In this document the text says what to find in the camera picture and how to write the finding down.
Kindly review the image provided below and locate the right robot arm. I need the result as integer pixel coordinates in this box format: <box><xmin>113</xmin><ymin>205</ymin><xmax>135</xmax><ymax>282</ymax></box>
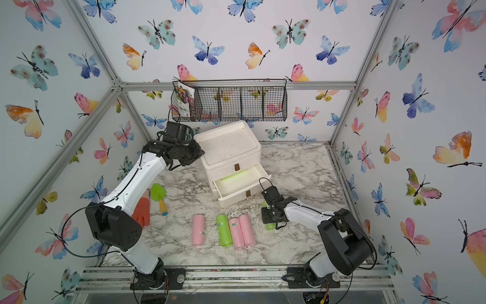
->
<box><xmin>261</xmin><ymin>186</ymin><xmax>374</xmax><ymax>286</ymax></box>

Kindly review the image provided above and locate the drawer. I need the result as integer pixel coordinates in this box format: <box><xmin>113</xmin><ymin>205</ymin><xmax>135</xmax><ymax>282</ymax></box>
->
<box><xmin>210</xmin><ymin>164</ymin><xmax>272</xmax><ymax>208</ymax></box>
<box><xmin>201</xmin><ymin>153</ymin><xmax>261</xmax><ymax>182</ymax></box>

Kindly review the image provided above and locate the aluminium front rail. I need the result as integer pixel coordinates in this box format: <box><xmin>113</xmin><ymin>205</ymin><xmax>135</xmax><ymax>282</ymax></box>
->
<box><xmin>76</xmin><ymin>265</ymin><xmax>394</xmax><ymax>294</ymax></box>

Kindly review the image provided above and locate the red rubber glove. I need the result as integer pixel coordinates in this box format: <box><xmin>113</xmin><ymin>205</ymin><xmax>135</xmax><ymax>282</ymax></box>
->
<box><xmin>132</xmin><ymin>189</ymin><xmax>151</xmax><ymax>228</ymax></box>

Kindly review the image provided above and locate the green toy shovel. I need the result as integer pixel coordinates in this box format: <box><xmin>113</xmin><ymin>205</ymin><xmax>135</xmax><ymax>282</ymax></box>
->
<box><xmin>151</xmin><ymin>184</ymin><xmax>168</xmax><ymax>216</ymax></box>

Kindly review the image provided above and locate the white three-drawer foam cabinet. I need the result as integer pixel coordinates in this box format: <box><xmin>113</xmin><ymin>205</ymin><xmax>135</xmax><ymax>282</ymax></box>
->
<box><xmin>194</xmin><ymin>120</ymin><xmax>272</xmax><ymax>208</ymax></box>

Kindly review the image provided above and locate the flower seed packet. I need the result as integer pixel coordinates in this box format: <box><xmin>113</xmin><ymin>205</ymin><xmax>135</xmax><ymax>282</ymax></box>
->
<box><xmin>175</xmin><ymin>82</ymin><xmax>196</xmax><ymax>118</ymax></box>

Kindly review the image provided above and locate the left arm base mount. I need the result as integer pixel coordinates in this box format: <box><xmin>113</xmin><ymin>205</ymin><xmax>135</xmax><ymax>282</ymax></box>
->
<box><xmin>130</xmin><ymin>267</ymin><xmax>187</xmax><ymax>291</ymax></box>

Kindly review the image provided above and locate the pink bag roll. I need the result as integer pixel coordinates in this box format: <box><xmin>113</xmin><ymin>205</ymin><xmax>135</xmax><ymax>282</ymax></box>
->
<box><xmin>229</xmin><ymin>218</ymin><xmax>246</xmax><ymax>250</ymax></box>
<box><xmin>192</xmin><ymin>214</ymin><xmax>205</xmax><ymax>247</ymax></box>
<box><xmin>239</xmin><ymin>215</ymin><xmax>256</xmax><ymax>247</ymax></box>

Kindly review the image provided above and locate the pink bag roll right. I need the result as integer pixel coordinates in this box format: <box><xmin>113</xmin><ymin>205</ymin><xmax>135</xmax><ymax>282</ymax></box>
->
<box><xmin>239</xmin><ymin>215</ymin><xmax>256</xmax><ymax>247</ymax></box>

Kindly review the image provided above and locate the black wire wall basket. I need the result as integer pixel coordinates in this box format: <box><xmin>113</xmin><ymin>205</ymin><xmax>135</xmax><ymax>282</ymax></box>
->
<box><xmin>169</xmin><ymin>79</ymin><xmax>288</xmax><ymax>124</ymax></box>

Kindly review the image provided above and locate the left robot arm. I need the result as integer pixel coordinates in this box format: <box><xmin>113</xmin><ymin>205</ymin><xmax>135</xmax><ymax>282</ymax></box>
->
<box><xmin>86</xmin><ymin>122</ymin><xmax>205</xmax><ymax>275</ymax></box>

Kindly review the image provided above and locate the green bag roll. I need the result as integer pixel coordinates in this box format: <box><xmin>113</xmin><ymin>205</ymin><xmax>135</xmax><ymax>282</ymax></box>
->
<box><xmin>216</xmin><ymin>214</ymin><xmax>233</xmax><ymax>247</ymax></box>
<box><xmin>221</xmin><ymin>170</ymin><xmax>248</xmax><ymax>181</ymax></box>
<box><xmin>261</xmin><ymin>201</ymin><xmax>276</xmax><ymax>231</ymax></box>

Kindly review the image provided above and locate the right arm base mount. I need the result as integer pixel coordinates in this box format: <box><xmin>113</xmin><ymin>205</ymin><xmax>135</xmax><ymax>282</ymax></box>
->
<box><xmin>282</xmin><ymin>267</ymin><xmax>340</xmax><ymax>289</ymax></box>

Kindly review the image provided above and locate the left pink bag roll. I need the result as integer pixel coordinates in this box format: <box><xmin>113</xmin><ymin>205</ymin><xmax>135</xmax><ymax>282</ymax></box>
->
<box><xmin>192</xmin><ymin>214</ymin><xmax>205</xmax><ymax>247</ymax></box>

